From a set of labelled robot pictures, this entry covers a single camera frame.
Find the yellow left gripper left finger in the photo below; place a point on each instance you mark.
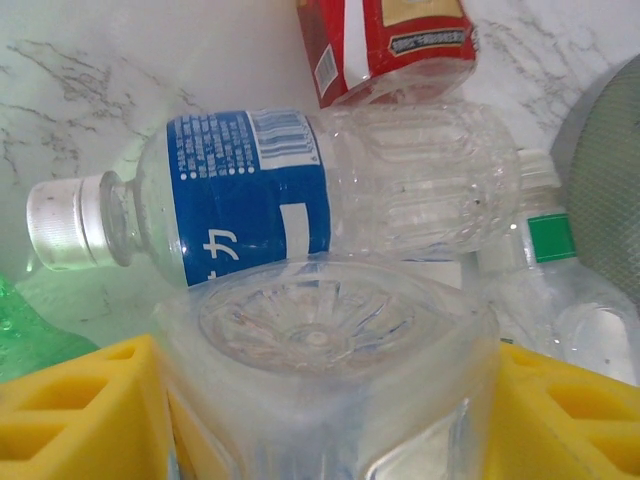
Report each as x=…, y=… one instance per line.
x=75, y=425

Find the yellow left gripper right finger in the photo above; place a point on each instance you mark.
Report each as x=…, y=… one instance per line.
x=565, y=430

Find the green soda bottle yellow cap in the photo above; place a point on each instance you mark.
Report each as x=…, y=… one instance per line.
x=20, y=340

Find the clear plastic bottle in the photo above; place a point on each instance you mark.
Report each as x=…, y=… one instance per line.
x=320, y=400

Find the blue label bottle white cap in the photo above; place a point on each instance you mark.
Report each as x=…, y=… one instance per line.
x=250, y=200

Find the red label plastic bottle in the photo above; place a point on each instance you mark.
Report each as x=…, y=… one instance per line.
x=400, y=50

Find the grey metal mesh bin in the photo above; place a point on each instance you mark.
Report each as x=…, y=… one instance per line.
x=610, y=175

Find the clear bottle green label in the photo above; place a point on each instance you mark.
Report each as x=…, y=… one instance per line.
x=550, y=240

